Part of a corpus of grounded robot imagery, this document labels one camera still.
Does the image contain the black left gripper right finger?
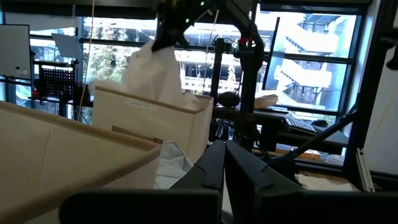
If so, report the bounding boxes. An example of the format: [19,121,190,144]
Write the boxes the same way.
[224,139,305,224]

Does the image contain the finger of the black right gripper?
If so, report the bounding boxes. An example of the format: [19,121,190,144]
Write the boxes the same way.
[152,32,175,52]
[174,30,190,47]

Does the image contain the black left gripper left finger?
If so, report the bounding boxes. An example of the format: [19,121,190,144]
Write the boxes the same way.
[170,139,225,224]

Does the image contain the white grey cloth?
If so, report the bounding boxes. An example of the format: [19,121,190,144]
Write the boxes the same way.
[295,173,354,192]

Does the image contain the light grey towel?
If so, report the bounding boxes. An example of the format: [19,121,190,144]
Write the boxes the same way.
[154,141,193,190]

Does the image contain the black desk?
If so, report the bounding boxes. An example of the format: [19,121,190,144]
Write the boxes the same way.
[213,105,349,153]

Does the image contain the black keyboard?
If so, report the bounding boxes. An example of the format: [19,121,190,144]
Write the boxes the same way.
[284,114,318,134]

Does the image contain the black round device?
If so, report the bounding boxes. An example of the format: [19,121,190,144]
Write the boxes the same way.
[217,91,241,108]

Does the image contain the beige fabric storage bin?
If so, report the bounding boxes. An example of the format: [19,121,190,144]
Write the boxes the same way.
[91,86,215,164]
[0,101,162,224]

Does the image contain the black monitor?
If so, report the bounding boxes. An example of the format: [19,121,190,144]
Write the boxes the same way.
[262,17,281,91]

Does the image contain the black perforated rack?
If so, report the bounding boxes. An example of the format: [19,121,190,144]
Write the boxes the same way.
[37,61,77,101]

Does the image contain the whiteboard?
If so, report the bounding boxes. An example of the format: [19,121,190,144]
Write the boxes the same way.
[0,24,32,80]

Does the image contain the black camera stand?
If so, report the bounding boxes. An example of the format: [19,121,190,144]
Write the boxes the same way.
[210,37,241,98]

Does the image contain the hanging yellow cable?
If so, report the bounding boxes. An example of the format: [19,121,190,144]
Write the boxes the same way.
[76,0,96,123]

